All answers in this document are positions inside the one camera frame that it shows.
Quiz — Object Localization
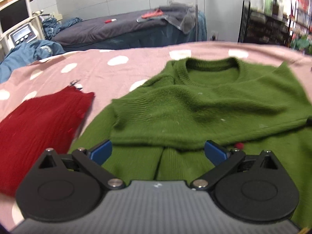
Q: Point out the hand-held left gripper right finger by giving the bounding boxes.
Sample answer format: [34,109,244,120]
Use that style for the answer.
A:
[190,140,279,191]

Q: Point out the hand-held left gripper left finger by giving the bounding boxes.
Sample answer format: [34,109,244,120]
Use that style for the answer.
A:
[38,139,126,191]

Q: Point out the green knit sweater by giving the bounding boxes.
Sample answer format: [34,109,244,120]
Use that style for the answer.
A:
[69,57,312,230]

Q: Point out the red knit cardigan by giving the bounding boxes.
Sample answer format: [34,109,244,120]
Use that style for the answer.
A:
[0,85,95,198]

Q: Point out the pink polka dot blanket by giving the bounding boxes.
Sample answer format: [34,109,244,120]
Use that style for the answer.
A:
[0,41,312,232]

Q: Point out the dark grey treatment bed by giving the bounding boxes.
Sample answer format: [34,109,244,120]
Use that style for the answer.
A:
[50,5,207,53]

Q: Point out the blue cloth pile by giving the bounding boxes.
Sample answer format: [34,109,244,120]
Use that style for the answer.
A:
[0,39,66,83]

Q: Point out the blue crumpled cloth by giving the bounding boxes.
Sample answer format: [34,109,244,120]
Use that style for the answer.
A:
[42,17,82,41]

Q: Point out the grey towel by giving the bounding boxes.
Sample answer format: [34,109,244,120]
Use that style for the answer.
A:
[136,4,203,34]

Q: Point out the grey medical device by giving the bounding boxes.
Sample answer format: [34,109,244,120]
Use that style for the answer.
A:
[8,23,39,46]

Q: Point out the metal stand pole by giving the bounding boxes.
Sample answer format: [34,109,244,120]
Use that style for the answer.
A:
[195,0,199,42]

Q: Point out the coral pink item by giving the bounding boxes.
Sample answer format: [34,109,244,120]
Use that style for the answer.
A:
[142,9,163,19]

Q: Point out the white monitor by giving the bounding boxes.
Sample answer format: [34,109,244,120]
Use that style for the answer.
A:
[0,0,32,36]

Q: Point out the shop display shelves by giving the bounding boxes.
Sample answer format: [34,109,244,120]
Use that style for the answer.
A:
[275,0,312,53]

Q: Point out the black wire rack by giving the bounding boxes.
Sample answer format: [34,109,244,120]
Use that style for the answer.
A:
[238,0,293,48]

